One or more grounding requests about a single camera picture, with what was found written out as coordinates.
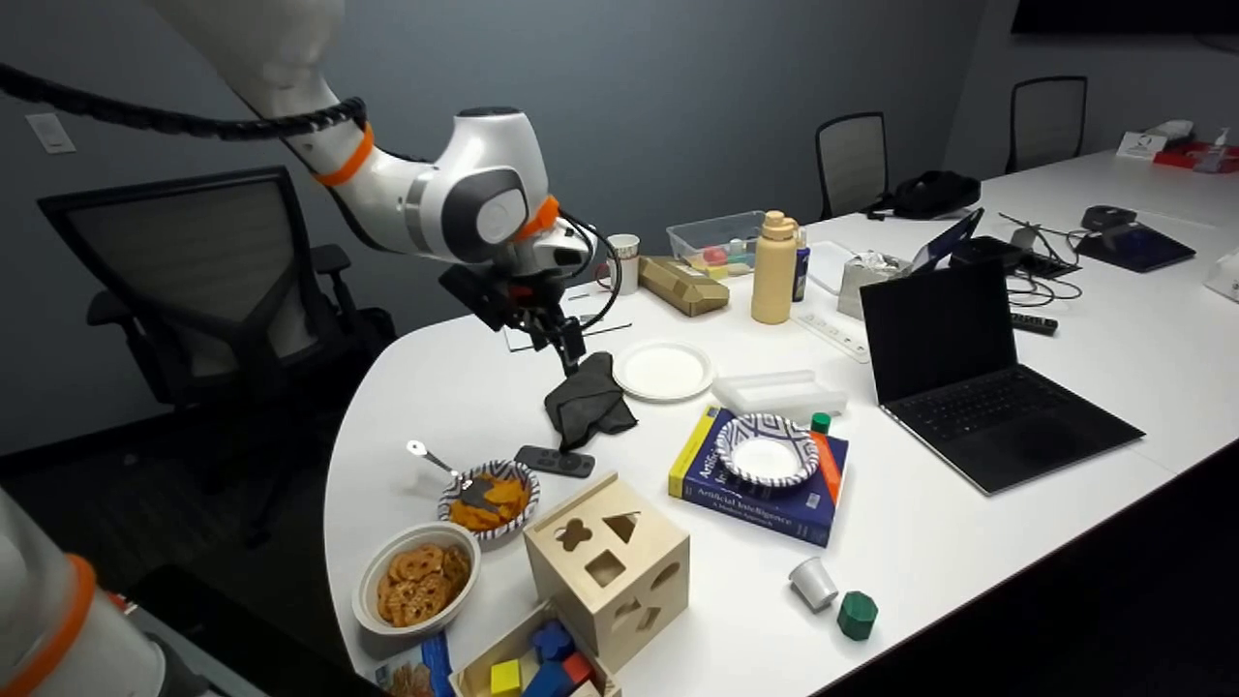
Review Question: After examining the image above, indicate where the white wall switch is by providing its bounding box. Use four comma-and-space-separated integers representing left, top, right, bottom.
24, 110, 82, 159

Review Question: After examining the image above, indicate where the red flat item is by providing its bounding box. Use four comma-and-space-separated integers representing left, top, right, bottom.
1148, 140, 1239, 177

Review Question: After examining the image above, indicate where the blue tablet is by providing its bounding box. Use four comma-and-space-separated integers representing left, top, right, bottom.
903, 205, 987, 279

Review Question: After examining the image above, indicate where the metal spoon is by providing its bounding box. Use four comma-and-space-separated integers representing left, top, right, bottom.
403, 439, 482, 495

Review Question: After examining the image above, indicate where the green spool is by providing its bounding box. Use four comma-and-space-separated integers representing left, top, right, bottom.
832, 589, 881, 649

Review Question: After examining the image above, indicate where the blue snack bag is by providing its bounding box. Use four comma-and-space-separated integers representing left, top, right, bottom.
370, 631, 458, 697

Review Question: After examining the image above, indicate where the small white box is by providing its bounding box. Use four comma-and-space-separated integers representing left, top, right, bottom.
836, 254, 898, 322

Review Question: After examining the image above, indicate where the slim black remote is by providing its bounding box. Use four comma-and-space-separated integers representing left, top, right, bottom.
1007, 310, 1065, 343

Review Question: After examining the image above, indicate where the black mesh office chair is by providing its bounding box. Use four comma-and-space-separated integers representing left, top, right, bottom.
1001, 75, 1093, 176
34, 165, 403, 548
814, 110, 893, 220

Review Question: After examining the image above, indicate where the dark grey cloth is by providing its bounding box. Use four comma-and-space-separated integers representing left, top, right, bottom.
541, 349, 643, 455

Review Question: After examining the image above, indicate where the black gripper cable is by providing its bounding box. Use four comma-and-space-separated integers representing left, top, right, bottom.
560, 215, 631, 332

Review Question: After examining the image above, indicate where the black corrugated cable conduit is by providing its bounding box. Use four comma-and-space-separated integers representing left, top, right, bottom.
0, 57, 370, 148

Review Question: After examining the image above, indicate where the small silver cup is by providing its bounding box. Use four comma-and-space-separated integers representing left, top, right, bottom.
784, 554, 842, 618

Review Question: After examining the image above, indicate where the white round plate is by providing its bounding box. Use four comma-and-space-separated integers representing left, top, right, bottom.
612, 343, 714, 406

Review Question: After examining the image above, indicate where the white bowl of pretzels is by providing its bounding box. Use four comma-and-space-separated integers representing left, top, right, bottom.
349, 518, 482, 642

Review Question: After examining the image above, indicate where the brown wooden brick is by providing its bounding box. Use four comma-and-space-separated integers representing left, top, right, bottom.
636, 254, 734, 322

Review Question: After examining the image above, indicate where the wooden tray of blocks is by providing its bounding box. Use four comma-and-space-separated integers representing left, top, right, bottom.
445, 605, 625, 697

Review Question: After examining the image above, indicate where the orange marker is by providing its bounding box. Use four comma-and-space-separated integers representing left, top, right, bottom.
809, 430, 842, 508

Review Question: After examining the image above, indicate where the clear plastic storage container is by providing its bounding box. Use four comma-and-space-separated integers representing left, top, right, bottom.
660, 210, 771, 279

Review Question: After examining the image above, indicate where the white plastic jar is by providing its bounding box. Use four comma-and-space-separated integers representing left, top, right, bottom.
605, 229, 643, 296

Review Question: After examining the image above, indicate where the patterned bowl of chips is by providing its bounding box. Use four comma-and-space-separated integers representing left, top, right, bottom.
438, 459, 541, 550

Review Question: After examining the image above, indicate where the dark notebook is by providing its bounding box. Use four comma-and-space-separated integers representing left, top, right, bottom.
1071, 220, 1200, 279

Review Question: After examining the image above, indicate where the black open laptop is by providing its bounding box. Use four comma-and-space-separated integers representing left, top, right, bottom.
860, 257, 1145, 501

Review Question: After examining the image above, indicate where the white paper box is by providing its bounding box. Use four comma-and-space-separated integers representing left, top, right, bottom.
1113, 130, 1173, 167

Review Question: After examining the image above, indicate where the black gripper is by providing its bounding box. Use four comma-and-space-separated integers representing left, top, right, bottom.
438, 260, 592, 381

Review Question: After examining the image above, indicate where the black bag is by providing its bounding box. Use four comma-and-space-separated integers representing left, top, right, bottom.
886, 167, 984, 220

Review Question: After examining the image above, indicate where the tan squeeze bottle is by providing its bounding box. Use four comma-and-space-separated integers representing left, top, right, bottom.
748, 210, 805, 330

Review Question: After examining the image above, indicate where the black wall screen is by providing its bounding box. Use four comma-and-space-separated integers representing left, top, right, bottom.
1010, 0, 1239, 38

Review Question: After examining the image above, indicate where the clear plastic tray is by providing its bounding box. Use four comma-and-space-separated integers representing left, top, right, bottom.
709, 367, 847, 421

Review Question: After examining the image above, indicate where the yellow toy block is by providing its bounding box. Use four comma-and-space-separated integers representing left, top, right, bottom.
482, 654, 526, 697

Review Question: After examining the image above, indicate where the wooden shape sorter box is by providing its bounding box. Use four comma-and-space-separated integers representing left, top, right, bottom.
518, 473, 694, 676

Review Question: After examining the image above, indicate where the blue toy block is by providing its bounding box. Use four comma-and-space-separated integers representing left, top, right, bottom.
529, 620, 581, 665

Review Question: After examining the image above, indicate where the black remote control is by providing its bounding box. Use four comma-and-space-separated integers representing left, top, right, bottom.
512, 442, 598, 483

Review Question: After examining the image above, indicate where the blue patterned white bowl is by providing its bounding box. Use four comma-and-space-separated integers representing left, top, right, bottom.
714, 412, 819, 495

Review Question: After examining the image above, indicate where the black round desk device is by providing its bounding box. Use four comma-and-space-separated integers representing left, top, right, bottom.
1078, 203, 1142, 238

